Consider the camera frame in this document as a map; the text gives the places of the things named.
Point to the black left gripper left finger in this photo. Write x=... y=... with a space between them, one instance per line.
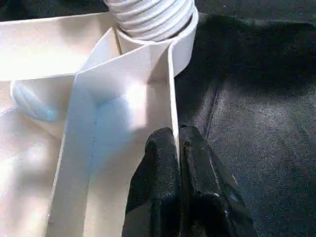
x=158 y=185

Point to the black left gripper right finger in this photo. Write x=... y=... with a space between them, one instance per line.
x=205 y=192

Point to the white plastic table top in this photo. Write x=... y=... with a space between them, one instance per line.
x=86 y=111

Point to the white plastic table leg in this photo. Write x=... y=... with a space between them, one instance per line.
x=153 y=19

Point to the black work mat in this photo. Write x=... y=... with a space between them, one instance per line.
x=259 y=123

